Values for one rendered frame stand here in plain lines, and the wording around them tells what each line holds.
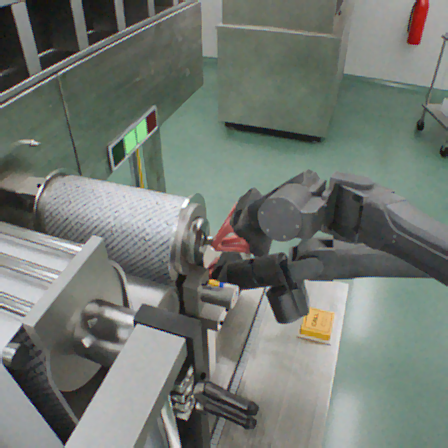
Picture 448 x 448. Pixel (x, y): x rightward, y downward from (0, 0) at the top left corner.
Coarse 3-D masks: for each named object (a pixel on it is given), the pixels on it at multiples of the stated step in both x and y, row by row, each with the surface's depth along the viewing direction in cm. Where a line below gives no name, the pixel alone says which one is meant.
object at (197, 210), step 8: (56, 184) 67; (48, 192) 66; (192, 208) 62; (200, 208) 65; (192, 216) 62; (200, 216) 66; (184, 224) 60; (184, 232) 60; (184, 240) 60; (176, 248) 60; (184, 248) 61; (176, 256) 60; (184, 256) 62; (176, 264) 61; (184, 264) 63; (192, 264) 67; (184, 272) 63
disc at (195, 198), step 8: (192, 200) 62; (200, 200) 66; (184, 208) 60; (184, 216) 60; (176, 224) 58; (176, 232) 58; (176, 240) 59; (168, 256) 59; (168, 264) 59; (176, 272) 62; (176, 280) 63; (184, 280) 66
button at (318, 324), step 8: (312, 312) 94; (320, 312) 94; (328, 312) 94; (304, 320) 92; (312, 320) 92; (320, 320) 92; (328, 320) 92; (304, 328) 90; (312, 328) 90; (320, 328) 90; (328, 328) 90; (312, 336) 91; (320, 336) 90; (328, 336) 89
